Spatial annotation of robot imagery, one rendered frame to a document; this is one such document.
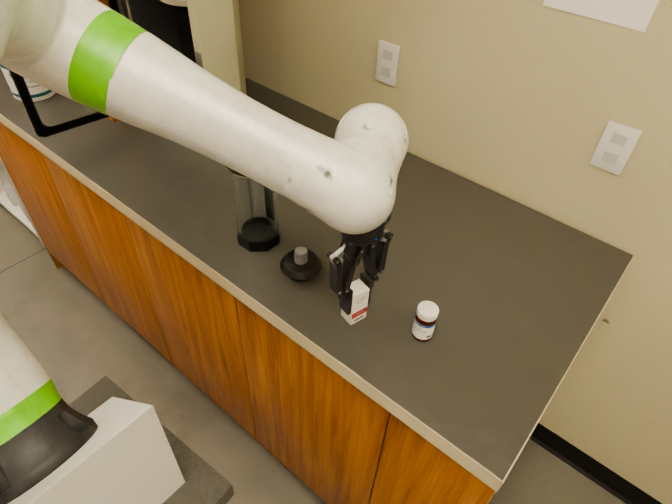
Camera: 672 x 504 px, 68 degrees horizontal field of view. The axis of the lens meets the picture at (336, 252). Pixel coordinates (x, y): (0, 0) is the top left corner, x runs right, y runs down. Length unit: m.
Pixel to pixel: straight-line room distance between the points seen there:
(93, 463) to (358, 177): 0.46
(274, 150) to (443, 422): 0.56
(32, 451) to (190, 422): 1.32
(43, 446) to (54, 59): 0.45
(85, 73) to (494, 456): 0.81
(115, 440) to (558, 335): 0.83
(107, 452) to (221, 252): 0.61
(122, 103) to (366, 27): 0.99
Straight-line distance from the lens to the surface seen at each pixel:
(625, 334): 1.60
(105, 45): 0.65
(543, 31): 1.29
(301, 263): 1.09
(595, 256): 1.34
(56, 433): 0.74
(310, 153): 0.61
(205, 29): 1.35
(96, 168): 1.53
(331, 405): 1.20
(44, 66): 0.68
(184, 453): 0.91
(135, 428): 0.70
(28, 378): 0.75
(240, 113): 0.62
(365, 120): 0.72
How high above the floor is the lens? 1.75
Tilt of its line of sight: 44 degrees down
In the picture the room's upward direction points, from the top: 3 degrees clockwise
